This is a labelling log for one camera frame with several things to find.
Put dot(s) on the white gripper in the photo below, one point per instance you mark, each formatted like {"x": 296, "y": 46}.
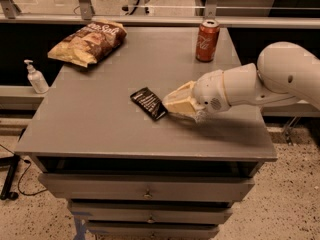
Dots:
{"x": 209, "y": 91}

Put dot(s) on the red coke can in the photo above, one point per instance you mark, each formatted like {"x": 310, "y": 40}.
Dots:
{"x": 207, "y": 39}

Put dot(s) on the metal window railing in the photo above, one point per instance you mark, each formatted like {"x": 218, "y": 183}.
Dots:
{"x": 229, "y": 13}

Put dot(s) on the brown chip bag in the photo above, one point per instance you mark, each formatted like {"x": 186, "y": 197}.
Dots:
{"x": 90, "y": 44}

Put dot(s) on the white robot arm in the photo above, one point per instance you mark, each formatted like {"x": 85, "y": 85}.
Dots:
{"x": 284, "y": 74}

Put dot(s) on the black stand leg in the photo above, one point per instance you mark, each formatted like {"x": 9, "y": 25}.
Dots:
{"x": 11, "y": 163}

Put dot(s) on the white pump sanitizer bottle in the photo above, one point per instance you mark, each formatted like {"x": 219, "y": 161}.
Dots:
{"x": 36, "y": 78}

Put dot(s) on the grey drawer cabinet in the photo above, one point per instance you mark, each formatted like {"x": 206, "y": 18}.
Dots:
{"x": 126, "y": 174}

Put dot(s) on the black rxbar chocolate wrapper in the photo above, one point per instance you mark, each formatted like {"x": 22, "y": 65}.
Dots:
{"x": 150, "y": 103}

